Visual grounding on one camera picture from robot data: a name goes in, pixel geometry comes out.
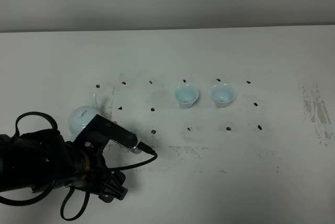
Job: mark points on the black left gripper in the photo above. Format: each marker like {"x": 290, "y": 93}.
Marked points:
{"x": 107, "y": 185}

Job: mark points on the light blue porcelain teapot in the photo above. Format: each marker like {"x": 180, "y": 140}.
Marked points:
{"x": 81, "y": 117}

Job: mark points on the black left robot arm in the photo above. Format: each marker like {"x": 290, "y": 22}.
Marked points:
{"x": 36, "y": 159}

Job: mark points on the left light blue teacup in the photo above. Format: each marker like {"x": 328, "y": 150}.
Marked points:
{"x": 186, "y": 95}

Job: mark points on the light blue teacup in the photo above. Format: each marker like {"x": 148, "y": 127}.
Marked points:
{"x": 223, "y": 95}
{"x": 186, "y": 95}

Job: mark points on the right light blue teacup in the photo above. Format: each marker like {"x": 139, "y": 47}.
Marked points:
{"x": 223, "y": 95}

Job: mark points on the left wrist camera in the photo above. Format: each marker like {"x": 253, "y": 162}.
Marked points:
{"x": 99, "y": 131}

